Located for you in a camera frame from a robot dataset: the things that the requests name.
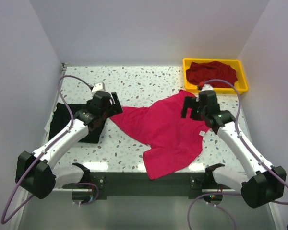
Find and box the pink t shirt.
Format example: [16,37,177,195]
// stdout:
[111,90,209,180]

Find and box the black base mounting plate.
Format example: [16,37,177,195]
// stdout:
[71,171,232,201]

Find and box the white folded t shirt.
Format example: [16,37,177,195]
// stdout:
[44,112,54,133]

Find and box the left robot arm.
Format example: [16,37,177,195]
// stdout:
[15,91,122,199]

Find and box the aluminium table frame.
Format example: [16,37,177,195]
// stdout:
[8,62,279,230]

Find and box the dark red t shirt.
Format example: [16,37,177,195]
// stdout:
[186,61,238,85]

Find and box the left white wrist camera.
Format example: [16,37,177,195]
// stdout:
[91,81,106,95]

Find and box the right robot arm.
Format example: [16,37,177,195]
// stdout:
[181,90,287,208]

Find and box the yellow plastic bin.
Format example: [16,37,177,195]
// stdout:
[182,58,248,94]

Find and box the folded black t shirt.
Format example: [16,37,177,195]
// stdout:
[48,103,105,144]

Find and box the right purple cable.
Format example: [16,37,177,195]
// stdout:
[187,79,288,230]

